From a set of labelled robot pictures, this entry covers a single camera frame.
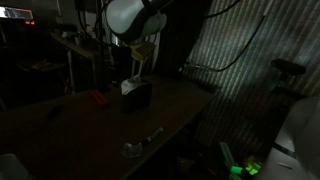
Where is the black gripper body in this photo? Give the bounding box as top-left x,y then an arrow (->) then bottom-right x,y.
131,57 -> 148,76

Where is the black box container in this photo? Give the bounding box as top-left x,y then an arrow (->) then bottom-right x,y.
121,79 -> 154,113

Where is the small metal object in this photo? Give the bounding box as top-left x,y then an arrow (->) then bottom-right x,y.
120,142 -> 144,158

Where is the glowing green object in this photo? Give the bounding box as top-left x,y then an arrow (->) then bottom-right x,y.
229,159 -> 263,177

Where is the black upright stand pole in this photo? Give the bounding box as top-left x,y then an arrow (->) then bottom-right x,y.
94,0 -> 105,92

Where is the red block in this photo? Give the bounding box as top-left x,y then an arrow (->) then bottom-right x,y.
89,89 -> 110,108

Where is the dark marker pen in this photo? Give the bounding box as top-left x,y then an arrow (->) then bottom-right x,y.
45,105 -> 64,122

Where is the lit monitor screen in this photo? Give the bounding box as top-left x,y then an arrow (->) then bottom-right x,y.
0,5 -> 36,26

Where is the white cup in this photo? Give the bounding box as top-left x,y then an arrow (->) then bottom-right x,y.
0,153 -> 33,180

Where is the yellowish wrist camera box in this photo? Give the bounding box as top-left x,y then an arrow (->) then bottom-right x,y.
129,41 -> 157,62

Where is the black camera on stand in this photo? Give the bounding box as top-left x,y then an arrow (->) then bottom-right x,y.
270,58 -> 307,77

